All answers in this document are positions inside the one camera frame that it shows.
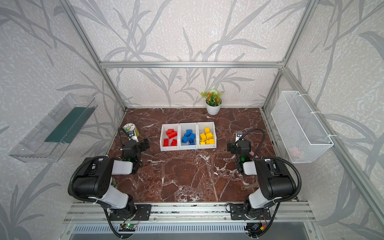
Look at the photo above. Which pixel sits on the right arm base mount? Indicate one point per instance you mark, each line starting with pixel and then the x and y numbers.
pixel 244 211

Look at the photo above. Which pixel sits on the green label tin can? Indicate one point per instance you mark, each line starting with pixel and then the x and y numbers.
pixel 131 131

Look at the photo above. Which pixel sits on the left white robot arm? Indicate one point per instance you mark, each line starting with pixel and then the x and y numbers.
pixel 92 180

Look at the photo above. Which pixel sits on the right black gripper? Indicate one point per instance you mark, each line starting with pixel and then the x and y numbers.
pixel 240 145

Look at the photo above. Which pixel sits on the white wire mesh basket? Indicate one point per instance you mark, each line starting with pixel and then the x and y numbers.
pixel 299 126

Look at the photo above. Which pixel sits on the pink object in basket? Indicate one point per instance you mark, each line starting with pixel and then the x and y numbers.
pixel 295 152

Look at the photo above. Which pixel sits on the right white bin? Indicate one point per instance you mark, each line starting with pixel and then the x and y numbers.
pixel 201 129

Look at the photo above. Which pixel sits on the potted plant white pot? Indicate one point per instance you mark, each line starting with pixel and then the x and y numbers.
pixel 213 100

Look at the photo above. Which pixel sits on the red square lego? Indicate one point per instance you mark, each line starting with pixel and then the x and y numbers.
pixel 169 131

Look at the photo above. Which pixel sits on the left white bin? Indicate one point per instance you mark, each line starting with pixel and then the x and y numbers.
pixel 164 128

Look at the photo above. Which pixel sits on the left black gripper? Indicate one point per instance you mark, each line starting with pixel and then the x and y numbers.
pixel 132 144

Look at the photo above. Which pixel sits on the clear plastic wall shelf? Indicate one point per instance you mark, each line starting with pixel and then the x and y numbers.
pixel 48 141

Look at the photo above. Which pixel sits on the long red lego brick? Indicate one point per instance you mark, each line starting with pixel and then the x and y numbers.
pixel 166 142

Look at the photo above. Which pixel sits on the middle white bin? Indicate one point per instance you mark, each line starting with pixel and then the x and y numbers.
pixel 182 130

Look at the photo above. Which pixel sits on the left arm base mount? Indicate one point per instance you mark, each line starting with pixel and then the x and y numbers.
pixel 140 212

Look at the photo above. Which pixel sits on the white bin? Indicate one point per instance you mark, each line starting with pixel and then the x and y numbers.
pixel 182 130
pixel 164 128
pixel 201 129

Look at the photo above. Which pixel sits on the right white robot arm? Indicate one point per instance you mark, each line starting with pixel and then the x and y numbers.
pixel 279 180

